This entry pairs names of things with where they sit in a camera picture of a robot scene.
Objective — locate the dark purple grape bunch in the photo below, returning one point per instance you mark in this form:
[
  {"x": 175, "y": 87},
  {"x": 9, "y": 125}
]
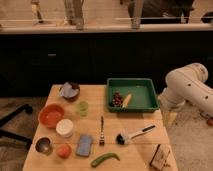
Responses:
[{"x": 117, "y": 100}]

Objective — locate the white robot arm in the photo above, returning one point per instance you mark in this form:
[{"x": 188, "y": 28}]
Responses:
[{"x": 188, "y": 83}]

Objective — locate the dark bowl with cloth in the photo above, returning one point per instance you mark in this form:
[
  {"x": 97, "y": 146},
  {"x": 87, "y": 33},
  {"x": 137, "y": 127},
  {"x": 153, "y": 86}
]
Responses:
[{"x": 69, "y": 91}]

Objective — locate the red bowl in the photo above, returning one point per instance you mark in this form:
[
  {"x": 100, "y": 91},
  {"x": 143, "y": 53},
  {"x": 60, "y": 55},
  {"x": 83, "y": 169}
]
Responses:
[{"x": 50, "y": 115}]

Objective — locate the small metal bowl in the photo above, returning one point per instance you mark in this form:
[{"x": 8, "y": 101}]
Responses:
[{"x": 43, "y": 145}]

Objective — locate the green plastic tray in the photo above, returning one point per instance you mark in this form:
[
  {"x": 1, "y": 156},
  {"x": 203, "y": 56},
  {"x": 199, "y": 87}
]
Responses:
[{"x": 143, "y": 99}]

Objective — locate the yellow corn cob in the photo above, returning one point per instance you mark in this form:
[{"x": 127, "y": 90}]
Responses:
[{"x": 126, "y": 100}]

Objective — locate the small green cup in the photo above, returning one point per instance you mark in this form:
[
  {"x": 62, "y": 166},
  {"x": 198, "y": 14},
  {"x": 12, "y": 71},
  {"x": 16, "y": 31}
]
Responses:
[{"x": 83, "y": 108}]

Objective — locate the metal fork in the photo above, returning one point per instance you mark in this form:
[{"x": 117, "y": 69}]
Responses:
[{"x": 102, "y": 139}]

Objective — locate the black white dish brush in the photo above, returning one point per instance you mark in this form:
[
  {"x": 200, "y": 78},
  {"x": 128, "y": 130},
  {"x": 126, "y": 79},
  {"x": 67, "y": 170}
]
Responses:
[{"x": 123, "y": 139}]

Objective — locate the blue sponge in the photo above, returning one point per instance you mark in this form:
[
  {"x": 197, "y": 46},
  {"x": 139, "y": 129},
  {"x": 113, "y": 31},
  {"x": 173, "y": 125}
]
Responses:
[{"x": 84, "y": 145}]

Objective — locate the green chili pepper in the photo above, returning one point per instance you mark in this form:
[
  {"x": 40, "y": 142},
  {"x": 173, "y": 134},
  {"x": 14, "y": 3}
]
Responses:
[{"x": 96, "y": 162}]

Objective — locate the orange tomato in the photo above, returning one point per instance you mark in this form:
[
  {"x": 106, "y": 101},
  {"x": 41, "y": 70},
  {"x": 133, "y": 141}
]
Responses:
[{"x": 63, "y": 151}]

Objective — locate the black office chair base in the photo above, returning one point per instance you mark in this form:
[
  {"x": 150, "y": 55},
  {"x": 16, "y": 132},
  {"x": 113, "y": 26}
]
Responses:
[{"x": 8, "y": 125}]

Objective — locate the brown chocolate bar packet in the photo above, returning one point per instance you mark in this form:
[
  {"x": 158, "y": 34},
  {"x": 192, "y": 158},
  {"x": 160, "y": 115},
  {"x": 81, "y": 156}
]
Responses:
[{"x": 159, "y": 159}]

